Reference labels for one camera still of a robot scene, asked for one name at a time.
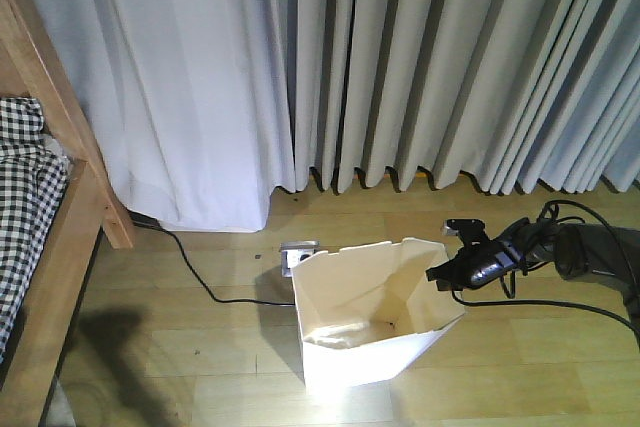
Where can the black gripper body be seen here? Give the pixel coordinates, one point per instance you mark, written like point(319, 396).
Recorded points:
point(475, 266)

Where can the white plastic trash bin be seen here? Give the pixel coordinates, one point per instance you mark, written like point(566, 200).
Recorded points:
point(366, 313)

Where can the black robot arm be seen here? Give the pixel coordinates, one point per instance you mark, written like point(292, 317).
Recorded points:
point(600, 254)

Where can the silver floor power socket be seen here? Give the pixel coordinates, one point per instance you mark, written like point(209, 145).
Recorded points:
point(294, 252)

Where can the grey pleated curtain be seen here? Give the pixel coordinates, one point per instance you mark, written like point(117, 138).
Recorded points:
point(202, 108)

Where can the grey round rug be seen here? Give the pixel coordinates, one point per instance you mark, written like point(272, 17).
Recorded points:
point(59, 412)

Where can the black white checkered bedding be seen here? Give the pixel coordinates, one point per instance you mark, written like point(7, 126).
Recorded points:
point(34, 176)

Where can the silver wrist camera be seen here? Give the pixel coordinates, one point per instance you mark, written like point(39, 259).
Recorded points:
point(464, 228)

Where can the wooden bed frame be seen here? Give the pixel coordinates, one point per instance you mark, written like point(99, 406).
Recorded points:
point(30, 66)

